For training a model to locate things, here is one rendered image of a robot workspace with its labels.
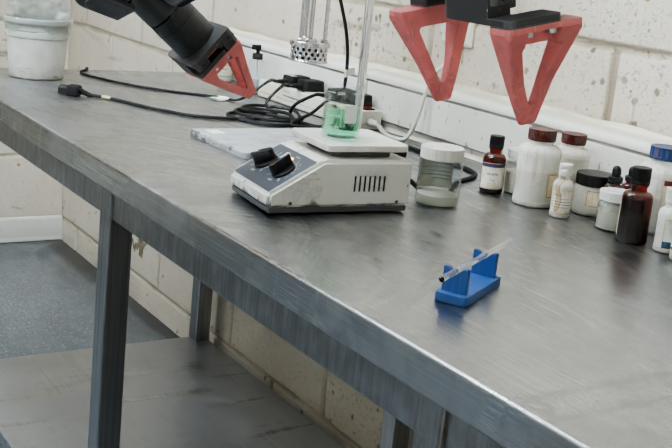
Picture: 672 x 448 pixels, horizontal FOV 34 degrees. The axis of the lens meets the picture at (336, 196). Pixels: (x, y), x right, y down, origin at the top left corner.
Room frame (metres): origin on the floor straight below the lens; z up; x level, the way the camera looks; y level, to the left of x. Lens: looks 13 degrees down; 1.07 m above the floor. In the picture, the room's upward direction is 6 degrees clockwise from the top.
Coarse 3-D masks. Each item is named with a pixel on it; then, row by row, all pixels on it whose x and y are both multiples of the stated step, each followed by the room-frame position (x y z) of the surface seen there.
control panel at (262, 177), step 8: (280, 144) 1.41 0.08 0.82; (280, 152) 1.39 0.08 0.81; (288, 152) 1.38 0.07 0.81; (296, 152) 1.37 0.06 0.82; (296, 160) 1.34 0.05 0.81; (304, 160) 1.33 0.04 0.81; (312, 160) 1.32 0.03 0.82; (240, 168) 1.38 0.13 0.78; (248, 168) 1.38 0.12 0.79; (256, 168) 1.37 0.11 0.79; (264, 168) 1.36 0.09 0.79; (296, 168) 1.32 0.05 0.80; (304, 168) 1.31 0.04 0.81; (248, 176) 1.35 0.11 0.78; (256, 176) 1.34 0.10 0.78; (264, 176) 1.33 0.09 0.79; (288, 176) 1.30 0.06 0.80; (256, 184) 1.32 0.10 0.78; (264, 184) 1.31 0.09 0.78; (272, 184) 1.30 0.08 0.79; (280, 184) 1.29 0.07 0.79
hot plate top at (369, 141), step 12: (300, 132) 1.39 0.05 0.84; (312, 132) 1.40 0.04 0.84; (360, 132) 1.44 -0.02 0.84; (372, 132) 1.45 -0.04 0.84; (312, 144) 1.36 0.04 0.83; (324, 144) 1.33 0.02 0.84; (336, 144) 1.33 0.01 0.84; (348, 144) 1.34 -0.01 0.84; (360, 144) 1.35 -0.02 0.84; (372, 144) 1.36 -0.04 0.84; (384, 144) 1.36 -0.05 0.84; (396, 144) 1.37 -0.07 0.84
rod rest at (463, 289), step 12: (480, 252) 1.09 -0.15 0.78; (480, 264) 1.08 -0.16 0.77; (492, 264) 1.08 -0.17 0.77; (456, 276) 1.01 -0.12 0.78; (468, 276) 1.01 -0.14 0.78; (480, 276) 1.08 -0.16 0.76; (492, 276) 1.08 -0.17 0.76; (444, 288) 1.02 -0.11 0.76; (456, 288) 1.01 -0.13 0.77; (468, 288) 1.03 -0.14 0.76; (480, 288) 1.04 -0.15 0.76; (492, 288) 1.06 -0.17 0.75; (444, 300) 1.01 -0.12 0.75; (456, 300) 1.00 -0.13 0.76; (468, 300) 1.00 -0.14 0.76
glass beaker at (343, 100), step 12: (336, 84) 1.36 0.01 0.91; (348, 84) 1.36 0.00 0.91; (360, 84) 1.36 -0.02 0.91; (324, 96) 1.38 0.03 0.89; (336, 96) 1.36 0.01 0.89; (348, 96) 1.36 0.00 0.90; (360, 96) 1.37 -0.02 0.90; (324, 108) 1.37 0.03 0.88; (336, 108) 1.36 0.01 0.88; (348, 108) 1.36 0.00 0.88; (360, 108) 1.37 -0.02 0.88; (324, 120) 1.37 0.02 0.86; (336, 120) 1.36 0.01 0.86; (348, 120) 1.36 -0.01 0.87; (360, 120) 1.37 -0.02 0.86; (324, 132) 1.36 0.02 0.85; (336, 132) 1.36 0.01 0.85; (348, 132) 1.36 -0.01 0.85
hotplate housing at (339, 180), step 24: (288, 144) 1.41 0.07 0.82; (312, 168) 1.31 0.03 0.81; (336, 168) 1.32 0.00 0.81; (360, 168) 1.33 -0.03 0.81; (384, 168) 1.35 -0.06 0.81; (408, 168) 1.37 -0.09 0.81; (240, 192) 1.36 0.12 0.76; (264, 192) 1.30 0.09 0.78; (288, 192) 1.29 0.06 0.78; (312, 192) 1.30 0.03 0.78; (336, 192) 1.32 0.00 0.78; (360, 192) 1.34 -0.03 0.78; (384, 192) 1.35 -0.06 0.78; (408, 192) 1.37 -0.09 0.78
